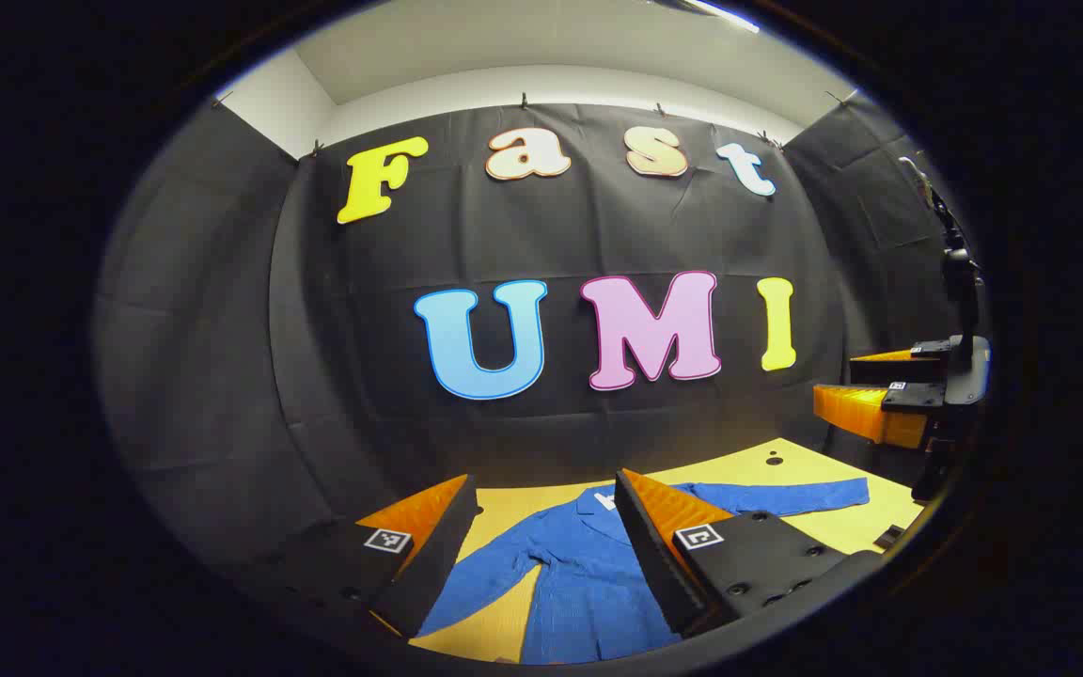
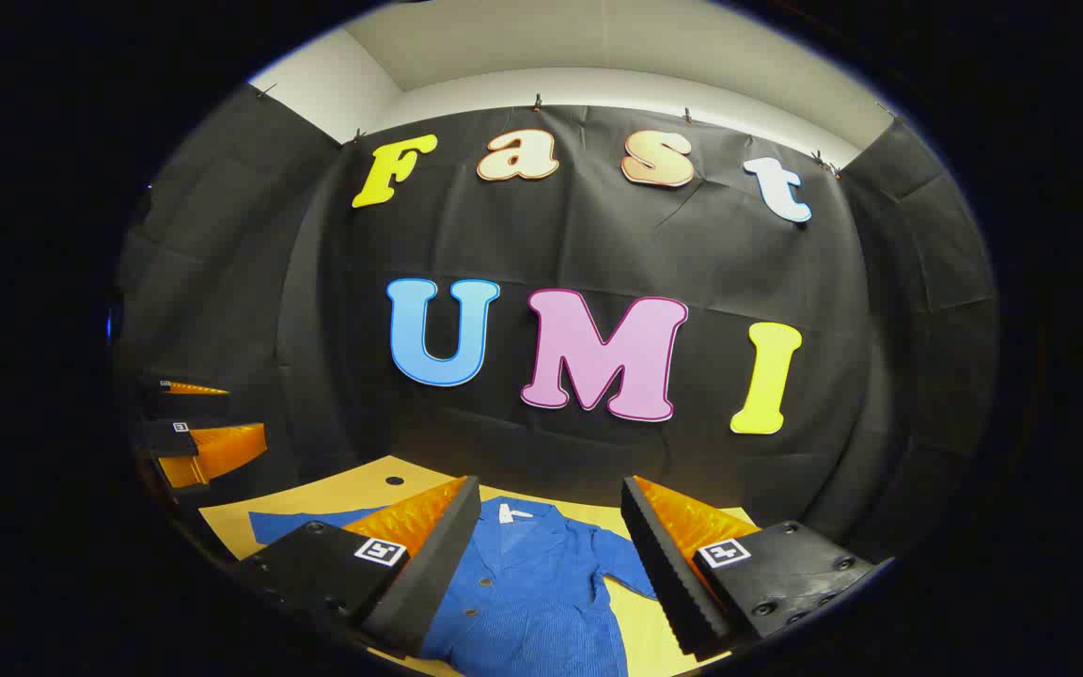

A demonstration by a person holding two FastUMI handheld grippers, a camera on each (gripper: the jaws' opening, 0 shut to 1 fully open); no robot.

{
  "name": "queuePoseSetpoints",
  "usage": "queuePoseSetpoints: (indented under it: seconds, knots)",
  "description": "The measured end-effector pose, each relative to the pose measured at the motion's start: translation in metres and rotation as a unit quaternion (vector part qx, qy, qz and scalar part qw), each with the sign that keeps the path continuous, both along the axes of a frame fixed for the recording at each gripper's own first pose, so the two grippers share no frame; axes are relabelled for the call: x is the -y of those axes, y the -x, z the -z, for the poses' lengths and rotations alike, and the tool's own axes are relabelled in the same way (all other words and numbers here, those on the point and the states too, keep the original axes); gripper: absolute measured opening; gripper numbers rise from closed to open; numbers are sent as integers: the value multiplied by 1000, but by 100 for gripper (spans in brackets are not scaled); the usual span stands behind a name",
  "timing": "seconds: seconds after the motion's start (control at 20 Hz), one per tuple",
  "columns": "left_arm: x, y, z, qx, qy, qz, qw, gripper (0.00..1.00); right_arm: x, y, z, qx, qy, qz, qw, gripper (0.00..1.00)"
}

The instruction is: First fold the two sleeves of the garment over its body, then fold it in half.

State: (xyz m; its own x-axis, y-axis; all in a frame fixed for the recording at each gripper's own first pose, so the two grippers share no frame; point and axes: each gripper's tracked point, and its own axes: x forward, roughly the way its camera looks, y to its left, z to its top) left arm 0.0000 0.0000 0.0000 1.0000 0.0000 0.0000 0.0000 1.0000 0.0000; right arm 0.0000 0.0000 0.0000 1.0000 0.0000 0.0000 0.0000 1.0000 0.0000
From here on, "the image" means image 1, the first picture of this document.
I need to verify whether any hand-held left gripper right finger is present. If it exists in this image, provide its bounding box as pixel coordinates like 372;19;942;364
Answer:
613;467;886;638

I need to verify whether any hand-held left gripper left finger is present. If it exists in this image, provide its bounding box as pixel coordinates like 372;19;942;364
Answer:
222;473;483;641

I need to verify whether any blue button-up jacket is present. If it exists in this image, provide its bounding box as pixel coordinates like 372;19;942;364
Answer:
415;477;871;666

